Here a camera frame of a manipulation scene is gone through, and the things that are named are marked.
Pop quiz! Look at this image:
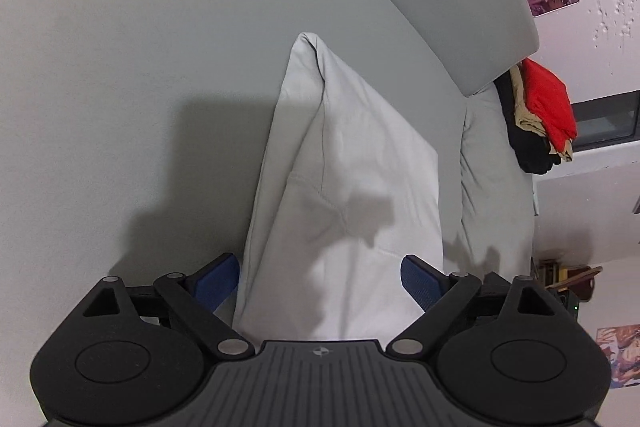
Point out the white hoodie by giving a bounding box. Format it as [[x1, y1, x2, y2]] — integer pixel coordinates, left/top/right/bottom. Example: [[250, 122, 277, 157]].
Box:
[[233, 34, 444, 343]]

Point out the black folded garment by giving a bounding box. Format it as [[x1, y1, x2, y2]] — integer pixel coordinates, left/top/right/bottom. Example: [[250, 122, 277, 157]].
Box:
[[494, 72, 561, 176]]

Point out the colourful poster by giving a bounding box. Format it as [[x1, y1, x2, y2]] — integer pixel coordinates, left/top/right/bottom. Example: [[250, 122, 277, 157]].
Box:
[[596, 324, 640, 389]]

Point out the tan folded garment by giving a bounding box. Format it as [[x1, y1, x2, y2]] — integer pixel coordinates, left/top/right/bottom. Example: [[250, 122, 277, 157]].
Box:
[[510, 61, 574, 162]]

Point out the red folded garment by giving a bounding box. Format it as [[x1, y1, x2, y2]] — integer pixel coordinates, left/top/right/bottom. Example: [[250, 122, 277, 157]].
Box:
[[521, 58, 577, 153]]

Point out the dark window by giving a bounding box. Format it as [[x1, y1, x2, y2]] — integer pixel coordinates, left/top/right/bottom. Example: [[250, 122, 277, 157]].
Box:
[[572, 91, 639, 152]]

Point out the grey sofa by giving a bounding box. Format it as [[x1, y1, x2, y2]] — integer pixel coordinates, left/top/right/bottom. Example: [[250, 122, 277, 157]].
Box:
[[1, 0, 538, 426]]

